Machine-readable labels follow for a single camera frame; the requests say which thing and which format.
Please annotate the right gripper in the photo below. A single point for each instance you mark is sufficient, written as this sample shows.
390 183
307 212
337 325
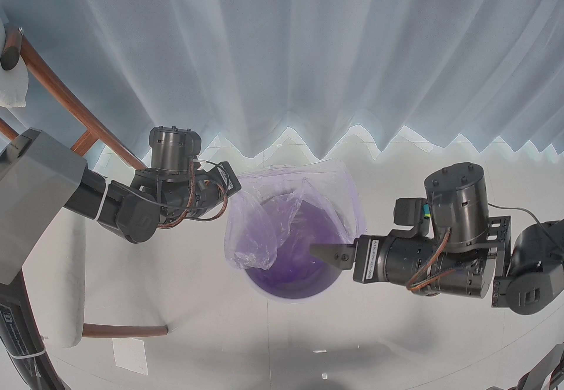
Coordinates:
401 260

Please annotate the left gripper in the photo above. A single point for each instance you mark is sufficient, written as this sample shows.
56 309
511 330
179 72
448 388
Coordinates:
211 192

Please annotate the purple plastic bag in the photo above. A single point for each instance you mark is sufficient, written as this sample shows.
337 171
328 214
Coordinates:
253 229

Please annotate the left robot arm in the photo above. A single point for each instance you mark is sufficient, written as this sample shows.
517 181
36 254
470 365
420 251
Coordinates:
39 185

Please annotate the white trash bin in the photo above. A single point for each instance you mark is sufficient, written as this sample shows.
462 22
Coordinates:
291 295

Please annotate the white curtain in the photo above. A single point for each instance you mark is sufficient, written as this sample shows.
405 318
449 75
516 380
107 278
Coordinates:
282 27

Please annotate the white cushioned wooden chair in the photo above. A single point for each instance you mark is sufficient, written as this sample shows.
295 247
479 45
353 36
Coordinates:
66 313

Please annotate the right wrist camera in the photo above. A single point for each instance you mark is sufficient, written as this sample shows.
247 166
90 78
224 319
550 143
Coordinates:
407 214

